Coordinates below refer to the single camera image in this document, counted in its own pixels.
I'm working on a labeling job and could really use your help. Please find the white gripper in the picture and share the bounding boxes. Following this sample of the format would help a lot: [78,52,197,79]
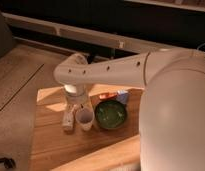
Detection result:
[64,84,88,105]

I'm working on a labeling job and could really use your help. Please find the red orange pepper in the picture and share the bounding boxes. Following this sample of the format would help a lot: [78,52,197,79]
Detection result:
[99,93,117,100]

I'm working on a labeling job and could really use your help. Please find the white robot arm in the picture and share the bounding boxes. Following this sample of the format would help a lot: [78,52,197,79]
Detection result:
[54,48,205,171]

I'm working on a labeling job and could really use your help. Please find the white squeeze bottle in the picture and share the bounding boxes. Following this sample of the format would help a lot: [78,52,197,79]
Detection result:
[62,105,75,131]

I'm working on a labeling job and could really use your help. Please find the green bowl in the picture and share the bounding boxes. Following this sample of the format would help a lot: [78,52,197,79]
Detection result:
[94,100,127,130]

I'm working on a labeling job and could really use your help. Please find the black chair wheel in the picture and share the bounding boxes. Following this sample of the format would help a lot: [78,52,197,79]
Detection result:
[0,158,16,169]

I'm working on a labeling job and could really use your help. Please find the white shelf rail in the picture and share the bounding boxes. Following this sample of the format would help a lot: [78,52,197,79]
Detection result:
[2,13,170,53]

